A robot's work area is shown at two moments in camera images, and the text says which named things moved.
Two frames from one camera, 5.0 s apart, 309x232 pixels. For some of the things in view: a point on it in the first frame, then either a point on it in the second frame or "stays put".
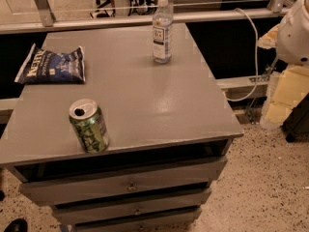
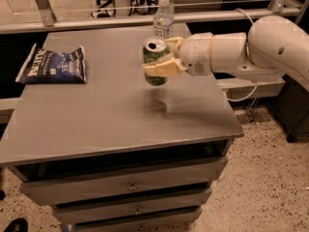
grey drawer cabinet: [171, 129] stays put
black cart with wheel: [296, 123] stays put
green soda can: [90, 126] → [154, 47]
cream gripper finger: [286, 89] → [170, 68]
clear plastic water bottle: [162, 31] stays put
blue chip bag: [47, 68] stays put
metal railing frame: [49, 20] stays put
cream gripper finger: [268, 40] → [174, 43]
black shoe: [17, 225] stays put
